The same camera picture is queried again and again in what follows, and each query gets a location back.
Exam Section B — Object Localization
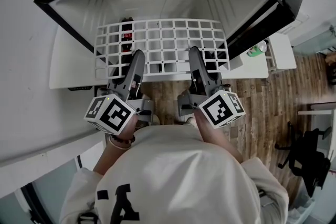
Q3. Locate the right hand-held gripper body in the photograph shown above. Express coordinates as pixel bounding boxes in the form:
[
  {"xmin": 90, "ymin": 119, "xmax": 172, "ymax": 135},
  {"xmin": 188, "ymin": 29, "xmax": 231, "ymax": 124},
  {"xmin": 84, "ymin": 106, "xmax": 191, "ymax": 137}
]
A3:
[{"xmin": 177, "ymin": 78, "xmax": 246, "ymax": 129}]

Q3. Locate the person's white sweatshirt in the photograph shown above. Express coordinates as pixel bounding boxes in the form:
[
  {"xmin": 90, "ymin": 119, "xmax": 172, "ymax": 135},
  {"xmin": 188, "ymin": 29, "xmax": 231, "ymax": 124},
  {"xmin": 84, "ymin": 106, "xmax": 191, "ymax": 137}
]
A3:
[{"xmin": 59, "ymin": 124, "xmax": 289, "ymax": 224}]

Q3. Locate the white wire fridge shelf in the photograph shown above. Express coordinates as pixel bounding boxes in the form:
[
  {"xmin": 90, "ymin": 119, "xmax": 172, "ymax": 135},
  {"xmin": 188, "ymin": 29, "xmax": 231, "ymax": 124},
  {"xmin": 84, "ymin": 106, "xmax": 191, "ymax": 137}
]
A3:
[{"xmin": 94, "ymin": 18, "xmax": 232, "ymax": 81}]

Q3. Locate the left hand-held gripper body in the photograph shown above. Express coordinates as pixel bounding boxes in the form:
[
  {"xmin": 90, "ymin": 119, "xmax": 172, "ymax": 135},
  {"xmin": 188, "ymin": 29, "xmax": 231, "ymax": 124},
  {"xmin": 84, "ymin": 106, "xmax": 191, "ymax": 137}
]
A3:
[{"xmin": 83, "ymin": 78, "xmax": 155, "ymax": 136}]

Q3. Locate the brown cardboard box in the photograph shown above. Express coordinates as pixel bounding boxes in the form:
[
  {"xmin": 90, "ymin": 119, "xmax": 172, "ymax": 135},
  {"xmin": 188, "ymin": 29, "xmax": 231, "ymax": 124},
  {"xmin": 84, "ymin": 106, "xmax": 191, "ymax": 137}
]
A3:
[{"xmin": 324, "ymin": 49, "xmax": 336, "ymax": 66}]

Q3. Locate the green soda can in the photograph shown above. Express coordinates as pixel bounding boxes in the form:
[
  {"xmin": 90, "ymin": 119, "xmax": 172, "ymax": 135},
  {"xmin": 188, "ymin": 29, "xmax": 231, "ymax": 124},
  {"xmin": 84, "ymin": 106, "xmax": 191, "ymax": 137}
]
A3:
[{"xmin": 246, "ymin": 40, "xmax": 268, "ymax": 58}]

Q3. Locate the white plastic bag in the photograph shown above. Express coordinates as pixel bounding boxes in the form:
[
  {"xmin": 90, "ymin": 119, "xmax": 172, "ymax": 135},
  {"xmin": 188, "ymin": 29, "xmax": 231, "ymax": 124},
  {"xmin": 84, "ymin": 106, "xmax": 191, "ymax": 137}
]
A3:
[{"xmin": 287, "ymin": 198, "xmax": 316, "ymax": 224}]

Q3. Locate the dark beaded bracelet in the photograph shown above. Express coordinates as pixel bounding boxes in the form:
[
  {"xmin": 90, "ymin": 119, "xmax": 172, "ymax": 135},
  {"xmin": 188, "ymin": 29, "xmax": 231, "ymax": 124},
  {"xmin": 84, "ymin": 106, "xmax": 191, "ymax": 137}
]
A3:
[{"xmin": 109, "ymin": 134, "xmax": 136, "ymax": 144}]

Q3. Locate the black office chair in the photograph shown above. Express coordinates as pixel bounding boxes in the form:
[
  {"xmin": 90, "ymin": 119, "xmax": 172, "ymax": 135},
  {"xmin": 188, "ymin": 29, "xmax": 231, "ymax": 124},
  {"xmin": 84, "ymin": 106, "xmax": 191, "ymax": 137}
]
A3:
[{"xmin": 275, "ymin": 121, "xmax": 332, "ymax": 197}]

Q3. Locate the thin pale bangle bracelet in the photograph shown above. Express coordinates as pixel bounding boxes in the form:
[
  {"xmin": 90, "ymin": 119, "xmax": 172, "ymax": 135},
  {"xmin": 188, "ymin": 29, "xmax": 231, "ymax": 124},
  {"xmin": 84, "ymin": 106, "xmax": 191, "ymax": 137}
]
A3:
[{"xmin": 108, "ymin": 136, "xmax": 132, "ymax": 150}]

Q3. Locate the person's right forearm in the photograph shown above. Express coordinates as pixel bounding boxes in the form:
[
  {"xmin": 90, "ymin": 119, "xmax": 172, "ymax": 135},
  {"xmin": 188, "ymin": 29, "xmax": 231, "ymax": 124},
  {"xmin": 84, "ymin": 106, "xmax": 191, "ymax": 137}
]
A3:
[{"xmin": 193, "ymin": 110, "xmax": 244, "ymax": 163}]

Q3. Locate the frosted glass door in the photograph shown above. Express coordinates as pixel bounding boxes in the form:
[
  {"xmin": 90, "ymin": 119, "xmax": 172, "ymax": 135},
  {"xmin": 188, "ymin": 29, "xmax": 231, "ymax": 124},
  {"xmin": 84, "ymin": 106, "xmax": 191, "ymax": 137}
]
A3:
[{"xmin": 291, "ymin": 25, "xmax": 336, "ymax": 55}]

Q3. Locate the dark cola bottle red cap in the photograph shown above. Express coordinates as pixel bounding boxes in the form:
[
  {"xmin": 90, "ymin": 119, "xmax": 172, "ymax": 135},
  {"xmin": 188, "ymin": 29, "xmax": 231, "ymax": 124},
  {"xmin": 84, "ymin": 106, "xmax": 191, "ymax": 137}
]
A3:
[{"xmin": 120, "ymin": 17, "xmax": 134, "ymax": 53}]

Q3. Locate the black window frame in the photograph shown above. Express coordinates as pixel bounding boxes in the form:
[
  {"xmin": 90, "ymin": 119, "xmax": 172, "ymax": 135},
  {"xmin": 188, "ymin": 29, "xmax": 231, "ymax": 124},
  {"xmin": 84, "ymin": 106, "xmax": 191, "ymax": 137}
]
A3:
[{"xmin": 19, "ymin": 155, "xmax": 82, "ymax": 224}]

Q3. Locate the person's left forearm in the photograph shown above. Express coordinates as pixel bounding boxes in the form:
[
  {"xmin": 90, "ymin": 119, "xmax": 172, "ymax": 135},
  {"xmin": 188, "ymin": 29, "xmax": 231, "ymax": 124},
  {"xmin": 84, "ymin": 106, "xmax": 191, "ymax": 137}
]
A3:
[{"xmin": 93, "ymin": 115, "xmax": 139, "ymax": 175}]

